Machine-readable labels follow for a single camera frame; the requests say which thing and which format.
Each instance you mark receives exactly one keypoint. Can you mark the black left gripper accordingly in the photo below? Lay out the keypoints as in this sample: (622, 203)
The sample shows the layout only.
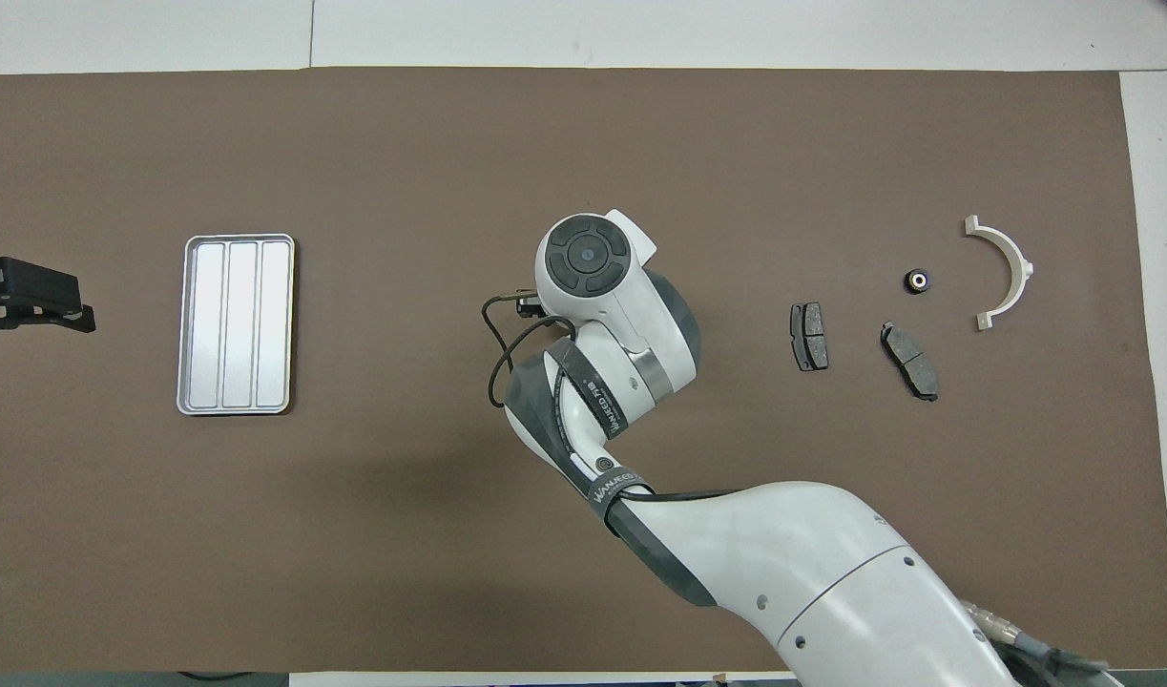
(25, 286)

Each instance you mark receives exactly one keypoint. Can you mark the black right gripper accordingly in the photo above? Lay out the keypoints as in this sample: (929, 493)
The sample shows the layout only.
(530, 305)

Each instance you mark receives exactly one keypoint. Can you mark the large black bearing gear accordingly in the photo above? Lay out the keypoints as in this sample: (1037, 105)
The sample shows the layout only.
(917, 281)

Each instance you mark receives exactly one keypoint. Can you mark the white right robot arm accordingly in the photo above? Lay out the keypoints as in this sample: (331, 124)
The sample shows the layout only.
(783, 563)

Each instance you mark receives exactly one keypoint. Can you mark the silver metal tray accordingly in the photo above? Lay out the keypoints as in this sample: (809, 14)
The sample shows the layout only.
(239, 324)

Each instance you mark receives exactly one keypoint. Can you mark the short grey brake pad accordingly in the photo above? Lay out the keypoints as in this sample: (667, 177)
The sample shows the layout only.
(809, 336)

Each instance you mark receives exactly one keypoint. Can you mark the brown paper table mat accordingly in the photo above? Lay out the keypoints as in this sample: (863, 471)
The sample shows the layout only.
(259, 525)

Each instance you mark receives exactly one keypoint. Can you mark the long grey brake pad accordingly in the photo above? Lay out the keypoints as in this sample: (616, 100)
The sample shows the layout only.
(909, 361)

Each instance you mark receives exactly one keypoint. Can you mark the white semicircular plastic bracket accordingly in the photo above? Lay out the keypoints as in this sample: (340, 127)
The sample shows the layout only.
(1010, 241)

